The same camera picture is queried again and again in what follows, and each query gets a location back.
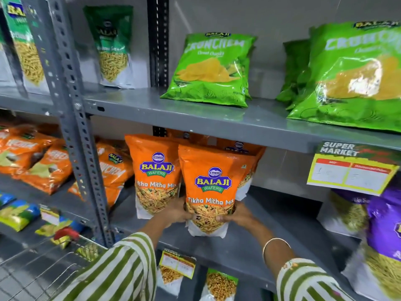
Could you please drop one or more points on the clear snack packet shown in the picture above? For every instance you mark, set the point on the clear snack packet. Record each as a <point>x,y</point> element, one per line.
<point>167,278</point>

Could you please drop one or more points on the green and white sev packet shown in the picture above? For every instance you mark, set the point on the green and white sev packet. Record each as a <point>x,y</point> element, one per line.
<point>26,43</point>
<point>112,46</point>

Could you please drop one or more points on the person's left thumb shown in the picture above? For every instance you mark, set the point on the person's left thumb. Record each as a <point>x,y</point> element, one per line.
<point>187,216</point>

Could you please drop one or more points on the purple and white sev packet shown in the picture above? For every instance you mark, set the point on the purple and white sev packet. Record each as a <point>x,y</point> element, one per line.
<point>380,247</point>
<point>347,213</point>

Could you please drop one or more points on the person's left forearm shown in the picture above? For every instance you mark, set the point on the person's left forearm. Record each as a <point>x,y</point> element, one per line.
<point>125,266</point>

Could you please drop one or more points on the large yellow price tag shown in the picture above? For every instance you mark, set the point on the large yellow price tag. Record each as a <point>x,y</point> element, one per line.
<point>351,169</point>

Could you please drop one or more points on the small white shelf label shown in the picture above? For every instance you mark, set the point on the small white shelf label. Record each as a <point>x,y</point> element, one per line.
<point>49,215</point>

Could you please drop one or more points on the orange snack mix packet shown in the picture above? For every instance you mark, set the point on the orange snack mix packet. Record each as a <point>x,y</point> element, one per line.
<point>213,184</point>
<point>155,172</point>
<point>247,153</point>
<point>188,137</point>

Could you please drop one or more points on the person's left hand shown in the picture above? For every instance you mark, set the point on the person's left hand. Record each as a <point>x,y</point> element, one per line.
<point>174,213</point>

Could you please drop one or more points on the grey perforated rack upright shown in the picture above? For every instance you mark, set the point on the grey perforated rack upright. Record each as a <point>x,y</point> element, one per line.
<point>73,122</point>

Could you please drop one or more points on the person's right forearm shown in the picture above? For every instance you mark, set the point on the person's right forearm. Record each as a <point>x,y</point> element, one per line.
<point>291,266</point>

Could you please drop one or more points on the person's right hand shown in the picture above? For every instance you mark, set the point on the person's right hand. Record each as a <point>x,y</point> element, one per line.
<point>242,216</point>

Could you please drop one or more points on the blue and yellow snack packet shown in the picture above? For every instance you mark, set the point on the blue and yellow snack packet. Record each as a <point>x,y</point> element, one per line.
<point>50,230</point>
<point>18,214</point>
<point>5,198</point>

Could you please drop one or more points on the green topped snack packet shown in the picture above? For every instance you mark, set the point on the green topped snack packet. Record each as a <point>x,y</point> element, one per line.
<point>219,285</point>

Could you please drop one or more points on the black perforated rack upright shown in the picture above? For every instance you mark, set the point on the black perforated rack upright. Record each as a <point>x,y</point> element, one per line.
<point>158,43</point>

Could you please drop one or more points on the thin silver bangle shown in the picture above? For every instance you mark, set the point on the thin silver bangle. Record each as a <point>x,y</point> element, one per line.
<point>272,241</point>

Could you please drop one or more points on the green chips packet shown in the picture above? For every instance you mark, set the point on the green chips packet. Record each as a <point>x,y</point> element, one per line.
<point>354,75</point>
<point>210,68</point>
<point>294,68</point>

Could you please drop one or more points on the orange chips packet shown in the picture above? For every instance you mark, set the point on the orange chips packet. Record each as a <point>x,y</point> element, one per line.
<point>12,128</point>
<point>22,150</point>
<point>114,172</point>
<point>50,169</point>

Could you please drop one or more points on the person's right thumb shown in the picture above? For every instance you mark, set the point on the person's right thumb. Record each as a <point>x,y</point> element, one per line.
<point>225,218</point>

